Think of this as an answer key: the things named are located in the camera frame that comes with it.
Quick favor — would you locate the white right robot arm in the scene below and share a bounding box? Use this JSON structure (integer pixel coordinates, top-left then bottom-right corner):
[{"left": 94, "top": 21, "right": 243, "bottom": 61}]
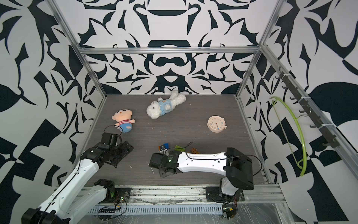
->
[{"left": 149, "top": 147, "right": 254, "bottom": 196}]

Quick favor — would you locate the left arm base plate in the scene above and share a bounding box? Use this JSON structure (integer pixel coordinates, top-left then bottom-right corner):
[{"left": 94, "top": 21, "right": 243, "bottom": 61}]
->
[{"left": 99, "top": 188, "right": 131, "bottom": 204}]

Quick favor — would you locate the tan 2x4 lego brick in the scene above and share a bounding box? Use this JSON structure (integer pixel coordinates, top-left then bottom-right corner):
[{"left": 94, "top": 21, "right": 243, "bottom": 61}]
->
[{"left": 191, "top": 148, "right": 199, "bottom": 154}]

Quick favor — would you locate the black wall hook rack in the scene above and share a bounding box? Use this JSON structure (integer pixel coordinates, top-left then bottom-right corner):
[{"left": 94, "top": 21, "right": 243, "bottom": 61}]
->
[{"left": 276, "top": 67, "right": 340, "bottom": 148}]

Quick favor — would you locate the pink round toy clock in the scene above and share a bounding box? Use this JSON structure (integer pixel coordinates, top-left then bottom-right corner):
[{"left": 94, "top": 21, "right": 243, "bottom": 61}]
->
[{"left": 207, "top": 115, "right": 227, "bottom": 133}]

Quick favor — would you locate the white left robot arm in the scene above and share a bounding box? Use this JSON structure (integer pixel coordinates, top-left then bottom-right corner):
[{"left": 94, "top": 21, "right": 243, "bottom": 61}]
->
[{"left": 21, "top": 132, "right": 134, "bottom": 224}]

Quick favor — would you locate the white teddy bear blue shirt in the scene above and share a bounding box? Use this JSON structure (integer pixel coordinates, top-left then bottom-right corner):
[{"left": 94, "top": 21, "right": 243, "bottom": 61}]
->
[{"left": 146, "top": 90, "right": 186, "bottom": 119}]

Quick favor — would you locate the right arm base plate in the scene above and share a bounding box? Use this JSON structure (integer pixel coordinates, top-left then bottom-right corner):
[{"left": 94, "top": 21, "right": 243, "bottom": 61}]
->
[{"left": 205, "top": 187, "right": 245, "bottom": 204}]

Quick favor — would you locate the green 2x4 lego brick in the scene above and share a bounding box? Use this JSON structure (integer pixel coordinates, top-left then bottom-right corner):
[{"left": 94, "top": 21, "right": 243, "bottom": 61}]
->
[{"left": 174, "top": 146, "right": 185, "bottom": 152}]

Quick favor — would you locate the white slotted cable duct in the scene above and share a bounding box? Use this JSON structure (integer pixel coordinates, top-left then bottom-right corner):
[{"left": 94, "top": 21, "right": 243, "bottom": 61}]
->
[{"left": 88, "top": 204, "right": 223, "bottom": 216}]

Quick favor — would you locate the plush doll striped shirt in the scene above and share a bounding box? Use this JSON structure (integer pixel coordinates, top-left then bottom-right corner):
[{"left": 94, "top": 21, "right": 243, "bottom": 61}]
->
[{"left": 112, "top": 109, "right": 135, "bottom": 133}]

